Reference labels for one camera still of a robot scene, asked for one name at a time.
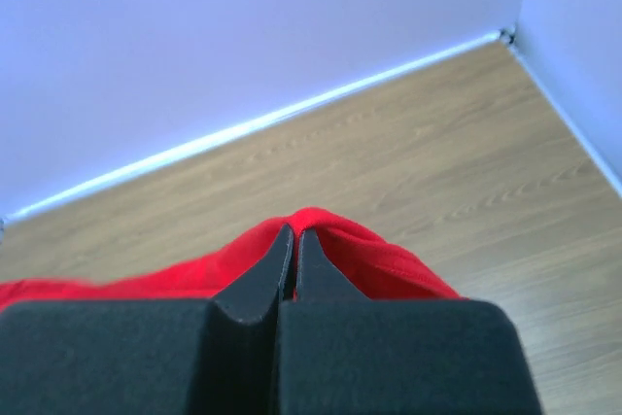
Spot red t-shirt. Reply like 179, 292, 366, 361
1, 207, 458, 308

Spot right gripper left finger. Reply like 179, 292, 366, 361
1, 226, 294, 414

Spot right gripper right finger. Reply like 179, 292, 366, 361
278, 230, 542, 414

